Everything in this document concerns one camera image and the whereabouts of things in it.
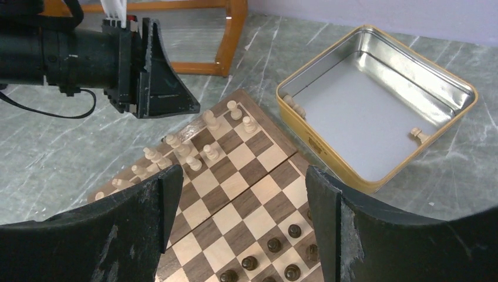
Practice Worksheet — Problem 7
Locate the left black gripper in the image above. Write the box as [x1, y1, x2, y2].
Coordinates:
[58, 15, 200, 119]

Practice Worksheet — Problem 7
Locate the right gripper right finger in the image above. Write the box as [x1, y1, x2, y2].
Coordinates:
[305, 166, 497, 281]

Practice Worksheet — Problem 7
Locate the wooden shelf rack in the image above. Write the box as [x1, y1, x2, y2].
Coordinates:
[39, 0, 248, 78]

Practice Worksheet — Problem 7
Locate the light wooden king piece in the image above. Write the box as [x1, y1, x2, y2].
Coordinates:
[143, 147, 173, 170]

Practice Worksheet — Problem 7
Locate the dark chess pieces group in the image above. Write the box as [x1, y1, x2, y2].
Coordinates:
[214, 209, 324, 281]

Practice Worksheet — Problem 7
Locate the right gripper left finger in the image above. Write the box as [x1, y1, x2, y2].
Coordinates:
[1, 164, 183, 281]

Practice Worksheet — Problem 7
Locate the light pawn in tin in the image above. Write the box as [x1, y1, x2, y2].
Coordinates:
[243, 116, 257, 133]

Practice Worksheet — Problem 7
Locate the light wooden knight piece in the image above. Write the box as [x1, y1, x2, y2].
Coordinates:
[112, 179, 134, 190]

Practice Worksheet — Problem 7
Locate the light piece by tin wall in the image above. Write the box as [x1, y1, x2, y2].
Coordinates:
[410, 127, 430, 144]

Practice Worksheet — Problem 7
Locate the gold metal tin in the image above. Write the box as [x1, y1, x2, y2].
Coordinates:
[276, 25, 478, 194]

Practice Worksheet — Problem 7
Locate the light wooden pawn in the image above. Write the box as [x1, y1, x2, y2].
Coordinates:
[186, 156, 203, 171]
[283, 95, 306, 119]
[203, 145, 219, 160]

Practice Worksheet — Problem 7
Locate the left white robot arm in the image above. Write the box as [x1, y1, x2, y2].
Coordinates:
[1, 1, 200, 119]

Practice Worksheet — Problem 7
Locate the light wooden rook piece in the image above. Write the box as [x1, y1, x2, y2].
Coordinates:
[95, 192, 105, 200]

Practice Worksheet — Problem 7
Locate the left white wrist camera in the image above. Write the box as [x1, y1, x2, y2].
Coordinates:
[100, 0, 127, 29]

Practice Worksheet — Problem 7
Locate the wooden chess board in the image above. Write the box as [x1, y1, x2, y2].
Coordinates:
[88, 89, 311, 281]

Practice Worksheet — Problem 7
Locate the light wooden queen piece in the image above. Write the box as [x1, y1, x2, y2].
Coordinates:
[131, 165, 149, 180]

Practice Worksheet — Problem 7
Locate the light wooden rook corner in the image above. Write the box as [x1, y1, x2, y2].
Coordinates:
[227, 100, 243, 120]

